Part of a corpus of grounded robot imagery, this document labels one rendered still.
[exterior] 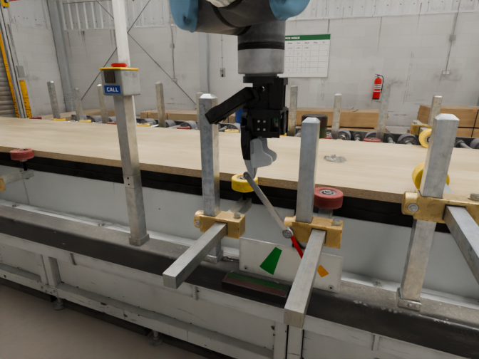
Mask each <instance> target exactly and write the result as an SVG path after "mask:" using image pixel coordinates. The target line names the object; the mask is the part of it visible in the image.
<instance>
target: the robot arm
mask: <svg viewBox="0 0 479 359"><path fill-rule="evenodd" d="M309 2H310V0H170V11H171V14H172V18H173V21H174V22H175V24H176V25H177V27H178V28H180V29H182V30H185V31H189V32H191V33H194V32H195V31H196V32H203V33H217V34H224V35H232V36H237V60H238V73H239V74H245V76H243V83H252V87H245V88H243V89H241V90H240V91H239V92H237V93H235V94H234V95H233V96H231V97H230V98H228V99H226V100H225V101H224V102H222V103H220V104H219V105H216V106H215V107H213V108H211V109H210V110H208V112H207V113H205V117H206V118H207V121H208V123H209V124H210V125H211V124H216V125H217V124H220V123H222V122H223V121H225V120H226V119H227V117H229V116H230V115H232V114H233V113H235V112H237V111H238V110H240V109H241V108H242V109H243V112H242V114H241V122H240V129H241V138H240V141H241V149H242V156H243V159H244V163H245V166H246V168H247V171H248V173H249V175H250V177H251V178H252V179H254V178H255V177H256V173H257V168H258V167H266V166H270V165H271V164H272V162H274V161H275V160H276V159H277V154H276V152H275V151H273V150H271V149H269V148H268V145H267V138H280V135H285V133H286V132H288V119H289V108H288V107H287V106H285V98H286V85H288V78H279V76H277V74H283V73H284V53H285V50H284V49H285V32H286V20H287V19H288V18H291V17H295V16H298V15H300V13H302V12H303V11H304V10H305V8H306V7H307V6H308V4H309ZM263 87H264V88H263ZM263 90H264V91H263ZM286 117H287V124H286Z"/></svg>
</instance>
